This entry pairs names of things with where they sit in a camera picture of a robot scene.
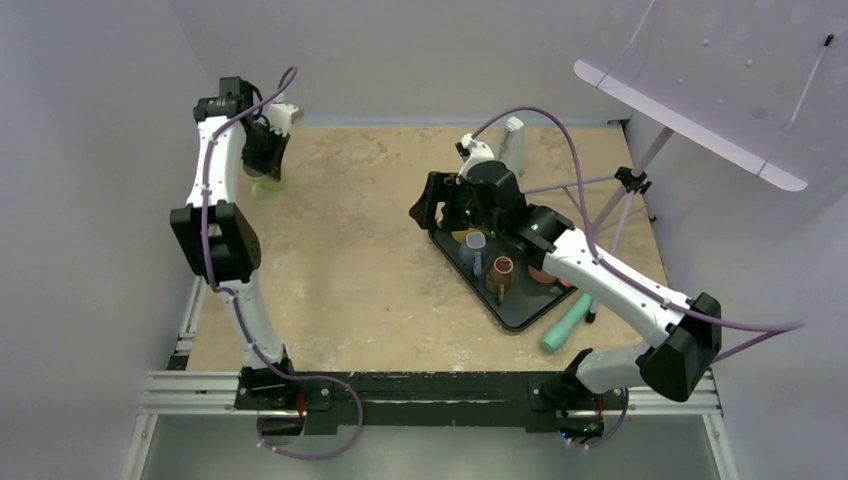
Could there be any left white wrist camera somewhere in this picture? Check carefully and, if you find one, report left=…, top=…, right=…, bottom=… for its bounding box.
left=265, top=102, right=304, bottom=137

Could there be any yellow mug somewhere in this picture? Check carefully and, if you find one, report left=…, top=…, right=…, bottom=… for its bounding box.
left=451, top=229, right=472, bottom=243

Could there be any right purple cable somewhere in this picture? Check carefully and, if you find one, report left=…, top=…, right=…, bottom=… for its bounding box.
left=471, top=105, right=806, bottom=364

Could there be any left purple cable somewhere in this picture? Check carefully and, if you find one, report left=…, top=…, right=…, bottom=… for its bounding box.
left=198, top=65, right=364, bottom=462

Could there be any white perforated board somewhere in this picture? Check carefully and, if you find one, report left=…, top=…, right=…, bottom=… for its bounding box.
left=574, top=1, right=847, bottom=192

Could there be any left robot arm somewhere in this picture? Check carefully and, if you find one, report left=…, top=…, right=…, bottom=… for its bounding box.
left=169, top=76, right=299, bottom=409

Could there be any white metronome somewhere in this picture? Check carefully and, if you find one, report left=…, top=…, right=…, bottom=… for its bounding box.
left=494, top=116, right=527, bottom=178

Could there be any blue grey mug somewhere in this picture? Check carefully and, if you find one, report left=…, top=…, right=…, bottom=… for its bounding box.
left=459, top=231, right=487, bottom=278

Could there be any purple cable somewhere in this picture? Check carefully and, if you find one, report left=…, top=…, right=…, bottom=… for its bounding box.
left=471, top=105, right=806, bottom=364
left=198, top=65, right=364, bottom=462

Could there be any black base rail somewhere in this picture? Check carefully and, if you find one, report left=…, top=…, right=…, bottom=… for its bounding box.
left=234, top=369, right=625, bottom=438

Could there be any brown mug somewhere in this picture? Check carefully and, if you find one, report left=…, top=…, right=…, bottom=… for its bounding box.
left=484, top=256, right=515, bottom=305

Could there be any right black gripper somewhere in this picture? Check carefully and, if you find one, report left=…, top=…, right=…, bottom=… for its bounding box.
left=409, top=172, right=502, bottom=238

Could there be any pink mug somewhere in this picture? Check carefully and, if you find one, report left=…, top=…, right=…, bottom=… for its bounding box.
left=527, top=266, right=572, bottom=287

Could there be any teal bottle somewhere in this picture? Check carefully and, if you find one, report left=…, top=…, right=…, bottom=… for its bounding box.
left=540, top=294, right=593, bottom=353

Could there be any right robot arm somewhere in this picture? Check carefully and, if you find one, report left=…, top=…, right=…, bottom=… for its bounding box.
left=409, top=160, right=721, bottom=407

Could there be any light green mug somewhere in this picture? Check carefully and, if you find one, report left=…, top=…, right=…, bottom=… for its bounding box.
left=250, top=169, right=289, bottom=201

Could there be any black serving tray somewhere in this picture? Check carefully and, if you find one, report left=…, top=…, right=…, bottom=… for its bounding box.
left=428, top=227, right=577, bottom=332

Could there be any tripod stand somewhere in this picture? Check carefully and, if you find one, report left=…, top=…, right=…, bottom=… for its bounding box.
left=520, top=127, right=667, bottom=285

